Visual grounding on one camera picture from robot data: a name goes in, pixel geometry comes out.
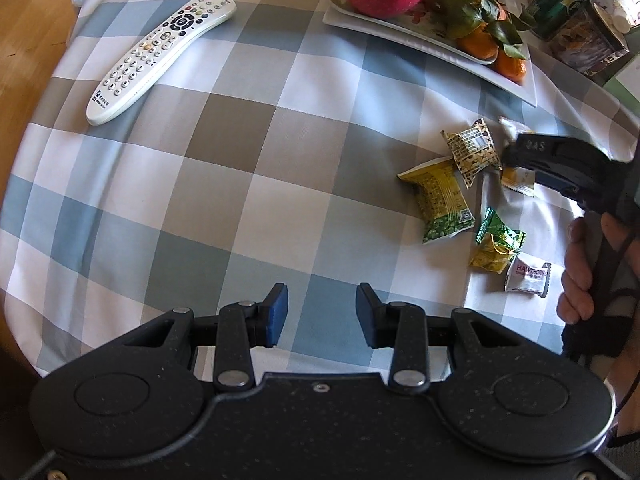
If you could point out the green metal can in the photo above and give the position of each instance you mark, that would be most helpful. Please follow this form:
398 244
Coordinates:
557 2

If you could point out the white remote control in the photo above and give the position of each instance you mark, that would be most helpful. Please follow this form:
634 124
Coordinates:
160 55

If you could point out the green foil snack packet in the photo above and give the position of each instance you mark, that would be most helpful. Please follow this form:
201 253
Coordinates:
495 245

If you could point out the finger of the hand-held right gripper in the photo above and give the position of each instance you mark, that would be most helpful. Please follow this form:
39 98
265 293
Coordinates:
535 152
557 181

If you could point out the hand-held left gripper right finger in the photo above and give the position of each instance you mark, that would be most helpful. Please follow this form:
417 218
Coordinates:
366 315

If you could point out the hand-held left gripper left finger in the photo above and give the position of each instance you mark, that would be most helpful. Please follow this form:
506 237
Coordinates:
277 315

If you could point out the orange tangerine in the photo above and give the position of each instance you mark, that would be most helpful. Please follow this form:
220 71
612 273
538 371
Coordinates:
479 45
511 69

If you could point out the person's right hand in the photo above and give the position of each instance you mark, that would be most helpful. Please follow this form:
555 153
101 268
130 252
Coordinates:
577 280

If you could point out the white snack packet red print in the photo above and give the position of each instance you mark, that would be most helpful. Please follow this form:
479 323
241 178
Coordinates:
527 279

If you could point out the grey white snack packet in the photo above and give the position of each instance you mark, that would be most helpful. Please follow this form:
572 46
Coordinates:
509 127

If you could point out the blue grey checked tablecloth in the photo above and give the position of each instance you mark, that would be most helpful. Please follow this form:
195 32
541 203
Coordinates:
250 160

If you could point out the desk calendar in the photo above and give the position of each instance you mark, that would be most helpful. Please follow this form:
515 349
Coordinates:
627 80

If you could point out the dark patterned tin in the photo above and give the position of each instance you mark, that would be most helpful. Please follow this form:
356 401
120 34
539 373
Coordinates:
587 40

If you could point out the oranges with green leaves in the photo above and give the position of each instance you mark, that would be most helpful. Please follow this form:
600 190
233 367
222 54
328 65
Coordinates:
460 5

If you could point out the yellow green pea snack packet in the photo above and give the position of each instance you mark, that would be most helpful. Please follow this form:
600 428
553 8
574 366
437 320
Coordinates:
442 200

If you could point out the gold patterned snack packet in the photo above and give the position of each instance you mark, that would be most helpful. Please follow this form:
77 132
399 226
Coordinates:
472 152

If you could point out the white rectangular plate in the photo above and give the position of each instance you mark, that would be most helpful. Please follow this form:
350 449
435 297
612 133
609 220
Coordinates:
425 42

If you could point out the small yellow snack packet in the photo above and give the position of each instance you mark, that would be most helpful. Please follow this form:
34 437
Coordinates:
520 182

